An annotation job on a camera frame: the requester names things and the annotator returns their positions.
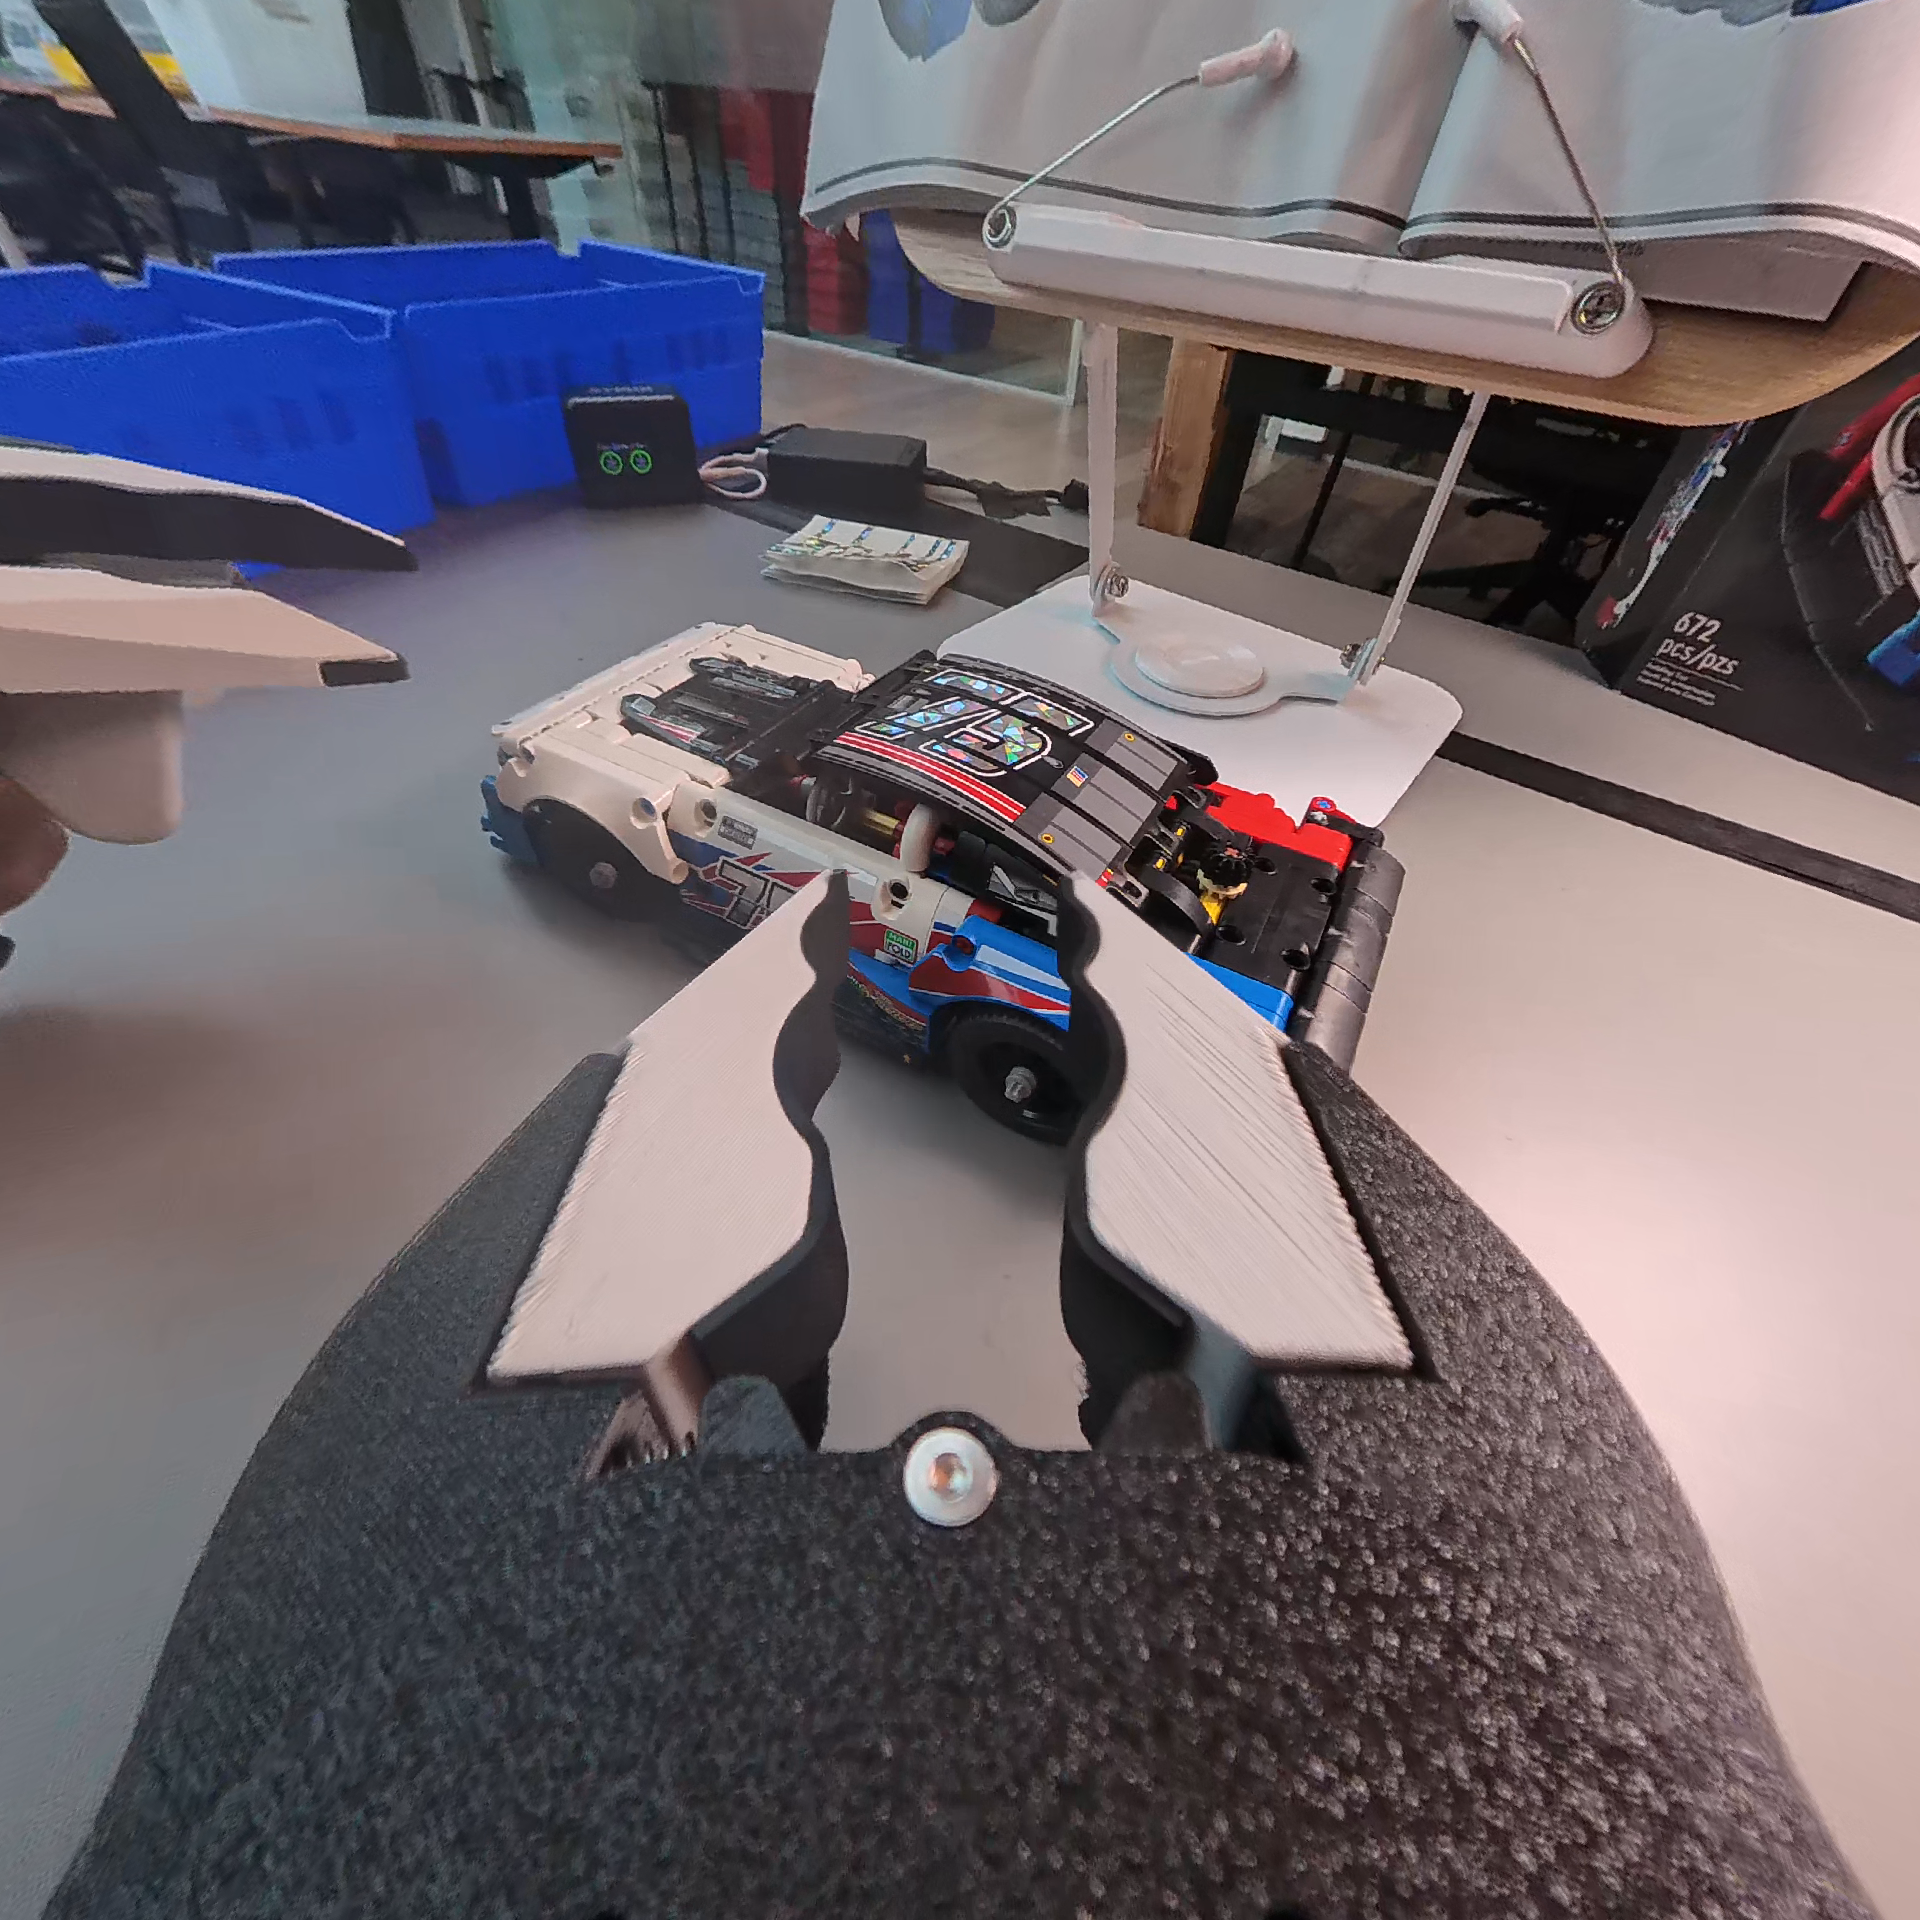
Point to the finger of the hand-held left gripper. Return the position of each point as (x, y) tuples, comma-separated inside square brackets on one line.
[(152, 639), (136, 510)]

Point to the black device green lights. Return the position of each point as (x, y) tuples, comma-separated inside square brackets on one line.
[(630, 449)]

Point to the black power adapter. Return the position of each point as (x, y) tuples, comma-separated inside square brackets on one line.
[(847, 461)]

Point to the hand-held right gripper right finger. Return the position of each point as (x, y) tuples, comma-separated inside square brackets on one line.
[(1245, 1187)]

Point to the brick-built toy race car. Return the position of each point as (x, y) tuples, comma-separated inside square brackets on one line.
[(960, 782)]

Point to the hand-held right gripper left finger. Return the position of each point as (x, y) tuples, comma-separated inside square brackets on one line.
[(660, 1187)]

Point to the blue plastic bin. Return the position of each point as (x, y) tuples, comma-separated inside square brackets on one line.
[(569, 345), (181, 389)]

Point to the light wooden table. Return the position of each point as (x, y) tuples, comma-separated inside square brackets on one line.
[(1187, 435)]

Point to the white book stand wooden board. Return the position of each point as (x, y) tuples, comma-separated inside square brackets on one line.
[(1200, 660)]

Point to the open instruction booklet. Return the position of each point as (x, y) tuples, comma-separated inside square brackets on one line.
[(1274, 104)]

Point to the folded sticker sheet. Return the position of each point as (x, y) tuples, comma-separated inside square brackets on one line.
[(862, 559)]

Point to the black toy car box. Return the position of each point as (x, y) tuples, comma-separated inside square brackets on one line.
[(1770, 599)]

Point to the person's left hand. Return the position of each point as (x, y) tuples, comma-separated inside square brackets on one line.
[(27, 848)]

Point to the long wooden table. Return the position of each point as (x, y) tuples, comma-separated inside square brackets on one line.
[(376, 130)]

